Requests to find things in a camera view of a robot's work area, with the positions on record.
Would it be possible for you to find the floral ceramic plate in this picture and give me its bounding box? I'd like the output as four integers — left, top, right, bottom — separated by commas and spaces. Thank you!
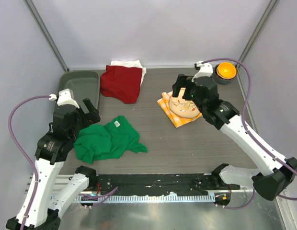
169, 88, 200, 118

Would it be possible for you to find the orange checkered cloth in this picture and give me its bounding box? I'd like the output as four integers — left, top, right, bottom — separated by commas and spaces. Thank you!
157, 92, 202, 128

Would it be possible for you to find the green t shirt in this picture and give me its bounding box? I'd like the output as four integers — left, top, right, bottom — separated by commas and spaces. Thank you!
74, 115, 148, 164

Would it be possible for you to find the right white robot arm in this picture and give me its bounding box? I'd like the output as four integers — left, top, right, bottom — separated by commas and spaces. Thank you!
172, 74, 297, 201

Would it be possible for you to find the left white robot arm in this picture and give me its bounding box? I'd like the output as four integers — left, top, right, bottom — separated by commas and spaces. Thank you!
6, 98, 100, 230

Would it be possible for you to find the grey bowl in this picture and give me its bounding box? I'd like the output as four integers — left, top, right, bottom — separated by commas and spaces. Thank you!
212, 64, 237, 85

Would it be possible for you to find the grey plastic tray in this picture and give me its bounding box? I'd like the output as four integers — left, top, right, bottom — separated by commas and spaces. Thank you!
57, 70, 100, 113

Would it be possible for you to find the orange bowl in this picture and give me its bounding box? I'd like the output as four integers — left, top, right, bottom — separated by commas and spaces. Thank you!
217, 62, 237, 80

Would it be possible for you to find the red folded t shirt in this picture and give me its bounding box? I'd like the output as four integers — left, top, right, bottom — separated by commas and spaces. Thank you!
100, 65, 142, 104

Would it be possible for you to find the white folded t shirt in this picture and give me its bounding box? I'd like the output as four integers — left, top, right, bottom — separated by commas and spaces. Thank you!
111, 60, 147, 85

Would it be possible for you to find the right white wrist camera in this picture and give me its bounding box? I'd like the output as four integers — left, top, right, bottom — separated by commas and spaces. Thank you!
191, 61, 214, 82

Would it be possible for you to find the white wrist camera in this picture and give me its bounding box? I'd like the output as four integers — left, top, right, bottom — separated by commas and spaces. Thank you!
191, 61, 214, 82
49, 89, 80, 108

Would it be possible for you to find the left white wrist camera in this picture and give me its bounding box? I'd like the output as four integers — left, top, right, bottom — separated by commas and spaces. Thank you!
49, 89, 80, 108

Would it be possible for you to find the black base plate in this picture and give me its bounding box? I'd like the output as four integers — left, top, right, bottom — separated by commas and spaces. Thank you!
86, 173, 239, 196

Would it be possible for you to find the white slotted cable duct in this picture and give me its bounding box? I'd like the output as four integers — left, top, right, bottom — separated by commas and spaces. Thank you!
50, 193, 216, 203

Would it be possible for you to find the right aluminium frame post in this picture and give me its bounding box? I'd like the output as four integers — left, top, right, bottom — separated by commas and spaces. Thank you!
239, 0, 279, 62

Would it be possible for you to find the aluminium frame post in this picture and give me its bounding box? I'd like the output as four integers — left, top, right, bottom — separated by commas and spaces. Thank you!
24, 0, 69, 72
239, 0, 279, 62

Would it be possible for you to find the left aluminium frame post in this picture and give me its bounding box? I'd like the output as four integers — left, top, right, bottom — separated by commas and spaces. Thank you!
24, 0, 69, 72

